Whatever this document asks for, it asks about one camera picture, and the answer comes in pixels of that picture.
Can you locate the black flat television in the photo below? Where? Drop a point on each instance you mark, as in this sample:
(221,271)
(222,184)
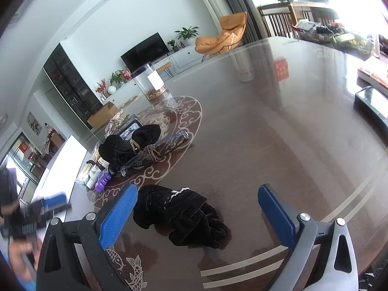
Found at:
(145,50)

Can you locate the clear acrylic case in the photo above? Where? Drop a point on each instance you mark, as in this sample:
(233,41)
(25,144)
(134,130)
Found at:
(169,144)

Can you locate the grey curtain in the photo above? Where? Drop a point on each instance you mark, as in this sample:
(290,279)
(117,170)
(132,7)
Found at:
(239,0)

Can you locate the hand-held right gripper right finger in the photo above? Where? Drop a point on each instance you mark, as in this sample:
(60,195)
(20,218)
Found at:
(277,215)

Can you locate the pile of mixed packets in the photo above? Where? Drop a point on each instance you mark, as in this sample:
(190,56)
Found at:
(333,35)

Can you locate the person's patterned clothing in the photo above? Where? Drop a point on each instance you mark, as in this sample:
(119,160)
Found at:
(374,277)

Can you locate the white and red box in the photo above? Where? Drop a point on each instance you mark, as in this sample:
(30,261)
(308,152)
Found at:
(374,72)

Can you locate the white plastic bottle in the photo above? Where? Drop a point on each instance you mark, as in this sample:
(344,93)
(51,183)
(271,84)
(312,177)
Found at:
(91,182)

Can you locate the clear plastic jar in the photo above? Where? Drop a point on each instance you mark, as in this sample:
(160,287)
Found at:
(150,81)

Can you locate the red flowers in white vase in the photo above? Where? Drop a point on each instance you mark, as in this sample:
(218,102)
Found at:
(103,87)

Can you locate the black display cabinet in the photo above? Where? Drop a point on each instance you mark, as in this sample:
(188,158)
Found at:
(69,81)

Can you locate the black velvet cloth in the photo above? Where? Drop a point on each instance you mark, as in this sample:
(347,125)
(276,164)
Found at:
(182,215)

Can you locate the wooden dining chair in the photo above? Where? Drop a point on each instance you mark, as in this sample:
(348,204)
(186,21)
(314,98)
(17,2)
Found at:
(275,21)

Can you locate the brown cardboard box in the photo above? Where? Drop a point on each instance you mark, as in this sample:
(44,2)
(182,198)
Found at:
(103,115)

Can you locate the purple small bottle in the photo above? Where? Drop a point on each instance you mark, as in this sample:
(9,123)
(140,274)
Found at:
(101,182)

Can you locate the large green potted plant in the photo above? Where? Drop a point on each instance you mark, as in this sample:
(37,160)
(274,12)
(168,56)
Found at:
(188,33)

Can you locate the orange lounge chair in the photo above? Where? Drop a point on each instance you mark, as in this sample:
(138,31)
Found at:
(221,39)

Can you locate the bushy green potted plant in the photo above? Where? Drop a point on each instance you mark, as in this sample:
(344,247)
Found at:
(116,77)

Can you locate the white board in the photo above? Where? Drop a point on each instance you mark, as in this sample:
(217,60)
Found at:
(60,163)

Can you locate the silver rhinestone hair accessory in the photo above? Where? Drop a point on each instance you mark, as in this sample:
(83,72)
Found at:
(116,121)

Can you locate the small green potted plant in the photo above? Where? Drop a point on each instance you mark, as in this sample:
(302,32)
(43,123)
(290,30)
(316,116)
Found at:
(172,45)

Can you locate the wooden stool with metal legs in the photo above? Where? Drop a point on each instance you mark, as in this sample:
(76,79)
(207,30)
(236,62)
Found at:
(163,66)

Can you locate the person's left hand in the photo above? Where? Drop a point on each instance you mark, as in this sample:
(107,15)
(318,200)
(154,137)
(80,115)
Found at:
(19,253)

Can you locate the white television cabinet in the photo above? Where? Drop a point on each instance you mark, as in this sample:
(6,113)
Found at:
(182,56)

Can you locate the red gift bag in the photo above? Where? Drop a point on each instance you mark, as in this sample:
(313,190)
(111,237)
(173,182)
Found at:
(126,74)

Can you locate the framed wall picture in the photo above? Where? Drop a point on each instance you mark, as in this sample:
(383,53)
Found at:
(34,123)

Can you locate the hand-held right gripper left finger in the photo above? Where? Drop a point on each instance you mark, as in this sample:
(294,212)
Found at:
(119,215)

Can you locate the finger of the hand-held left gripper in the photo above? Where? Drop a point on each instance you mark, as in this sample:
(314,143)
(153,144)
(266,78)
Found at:
(56,201)

